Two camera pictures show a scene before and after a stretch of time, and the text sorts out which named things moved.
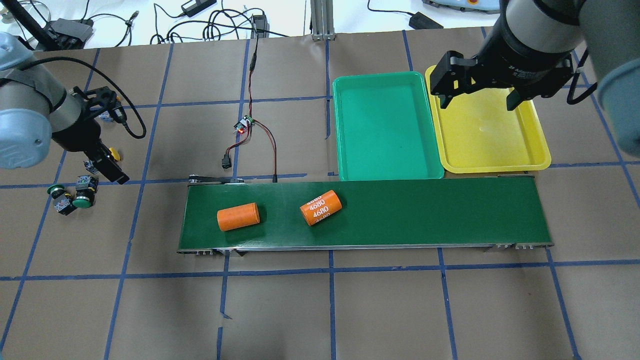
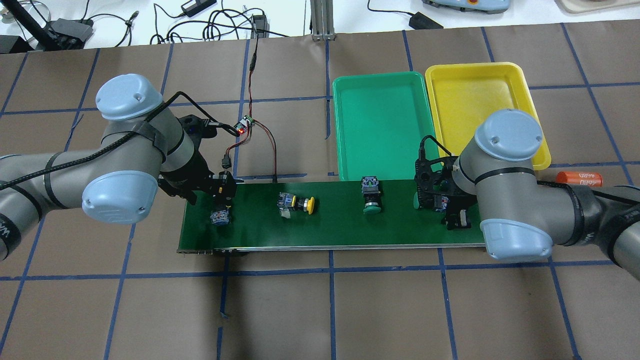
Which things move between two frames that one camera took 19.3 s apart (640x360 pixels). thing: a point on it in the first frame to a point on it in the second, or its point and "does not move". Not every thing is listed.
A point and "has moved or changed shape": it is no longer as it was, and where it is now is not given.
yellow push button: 114,153 has moved or changed shape
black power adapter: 419,21 does not move
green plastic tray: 384,127 does not move
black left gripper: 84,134 to 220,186
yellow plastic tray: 477,133 does not move
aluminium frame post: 323,21 does not move
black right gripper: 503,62 to 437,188
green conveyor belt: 220,213 does not move
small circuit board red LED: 243,123 does not move
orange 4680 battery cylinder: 321,207 to 582,179
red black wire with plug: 226,161 does not move
